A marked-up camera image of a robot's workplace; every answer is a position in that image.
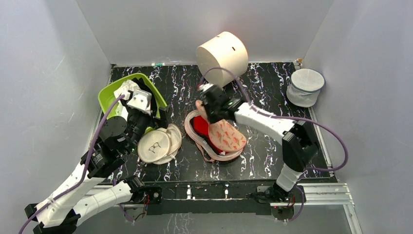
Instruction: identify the floral mesh laundry bag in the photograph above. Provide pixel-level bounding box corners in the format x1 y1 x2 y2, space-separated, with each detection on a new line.
184 100 247 162

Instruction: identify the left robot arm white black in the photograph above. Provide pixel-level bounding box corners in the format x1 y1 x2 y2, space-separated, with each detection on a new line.
24 105 170 234

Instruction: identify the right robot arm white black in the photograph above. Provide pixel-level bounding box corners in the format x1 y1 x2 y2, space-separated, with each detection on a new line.
198 83 320 203

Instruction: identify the red bra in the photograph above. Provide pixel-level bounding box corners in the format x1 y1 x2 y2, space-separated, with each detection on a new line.
189 116 227 155

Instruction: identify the beige round mesh laundry bag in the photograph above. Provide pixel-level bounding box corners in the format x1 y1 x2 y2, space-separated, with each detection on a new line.
137 124 183 165

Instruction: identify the white cylindrical mesh bag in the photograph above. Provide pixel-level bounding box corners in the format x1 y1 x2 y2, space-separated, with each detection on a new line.
286 68 325 108

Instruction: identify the black cloth in basin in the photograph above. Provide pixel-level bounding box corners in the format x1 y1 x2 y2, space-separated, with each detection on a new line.
134 77 166 118

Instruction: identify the white cloth in basin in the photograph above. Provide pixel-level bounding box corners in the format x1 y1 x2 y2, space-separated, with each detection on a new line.
113 79 141 119

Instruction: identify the cream cylindrical drum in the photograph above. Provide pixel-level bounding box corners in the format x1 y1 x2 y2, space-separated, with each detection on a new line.
196 32 248 88

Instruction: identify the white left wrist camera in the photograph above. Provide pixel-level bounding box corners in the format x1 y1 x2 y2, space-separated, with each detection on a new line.
127 90 152 115

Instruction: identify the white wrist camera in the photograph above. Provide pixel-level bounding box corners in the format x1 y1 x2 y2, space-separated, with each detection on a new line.
127 90 152 115
198 83 214 93

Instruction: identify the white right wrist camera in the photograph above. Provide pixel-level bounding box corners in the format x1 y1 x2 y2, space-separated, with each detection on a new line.
198 83 214 93

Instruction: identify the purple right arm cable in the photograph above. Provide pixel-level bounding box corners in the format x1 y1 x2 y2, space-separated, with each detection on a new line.
198 67 349 223

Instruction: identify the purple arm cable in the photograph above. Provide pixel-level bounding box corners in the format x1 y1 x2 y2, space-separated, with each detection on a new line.
198 67 349 223
18 94 127 234

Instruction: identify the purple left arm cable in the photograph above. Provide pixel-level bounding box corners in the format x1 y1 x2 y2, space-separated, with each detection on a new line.
18 94 127 234

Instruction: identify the aluminium base frame rail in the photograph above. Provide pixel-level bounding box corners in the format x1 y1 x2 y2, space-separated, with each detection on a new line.
124 180 362 234

